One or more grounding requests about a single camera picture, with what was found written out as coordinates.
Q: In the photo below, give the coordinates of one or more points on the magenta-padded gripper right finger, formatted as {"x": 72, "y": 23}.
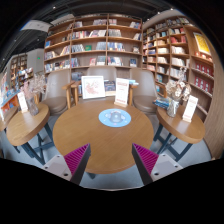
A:
{"x": 148, "y": 160}

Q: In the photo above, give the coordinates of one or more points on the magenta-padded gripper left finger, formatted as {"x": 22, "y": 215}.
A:
{"x": 75, "y": 160}

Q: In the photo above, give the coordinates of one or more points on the grey computer mouse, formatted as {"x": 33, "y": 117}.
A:
{"x": 115, "y": 117}

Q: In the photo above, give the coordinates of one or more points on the round blue mouse pad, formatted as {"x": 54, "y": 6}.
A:
{"x": 104, "y": 118}

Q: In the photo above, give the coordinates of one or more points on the round wooden side table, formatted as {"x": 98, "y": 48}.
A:
{"x": 26, "y": 128}
{"x": 181, "y": 128}
{"x": 6, "y": 118}

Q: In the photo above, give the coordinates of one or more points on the stack of books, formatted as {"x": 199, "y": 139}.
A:
{"x": 161, "y": 103}

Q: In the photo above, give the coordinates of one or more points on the brown leather armchair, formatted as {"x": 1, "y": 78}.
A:
{"x": 55, "y": 100}
{"x": 101, "y": 71}
{"x": 145, "y": 96}

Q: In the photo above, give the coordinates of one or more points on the small white table sign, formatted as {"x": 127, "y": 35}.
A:
{"x": 190, "y": 108}
{"x": 22, "y": 101}

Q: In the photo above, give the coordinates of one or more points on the white table sign red print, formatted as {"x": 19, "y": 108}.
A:
{"x": 121, "y": 91}

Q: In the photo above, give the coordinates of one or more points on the white framed floral picture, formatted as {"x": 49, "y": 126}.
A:
{"x": 93, "y": 87}

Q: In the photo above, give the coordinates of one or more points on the light blue book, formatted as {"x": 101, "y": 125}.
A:
{"x": 132, "y": 81}

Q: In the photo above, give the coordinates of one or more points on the dark book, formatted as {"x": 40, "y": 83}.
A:
{"x": 109, "y": 87}

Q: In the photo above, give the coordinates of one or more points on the low orange book display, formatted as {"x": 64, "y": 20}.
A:
{"x": 8, "y": 96}

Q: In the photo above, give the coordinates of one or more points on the distant wooden bookshelf unit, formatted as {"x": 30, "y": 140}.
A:
{"x": 21, "y": 66}

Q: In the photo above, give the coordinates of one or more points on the curved wooden bookshelf unit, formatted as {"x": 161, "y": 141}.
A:
{"x": 176, "y": 53}

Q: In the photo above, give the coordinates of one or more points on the wide wooden bookshelf unit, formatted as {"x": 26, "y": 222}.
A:
{"x": 93, "y": 41}

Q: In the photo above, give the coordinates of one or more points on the white hanging ceiling panel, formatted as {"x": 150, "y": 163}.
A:
{"x": 36, "y": 25}

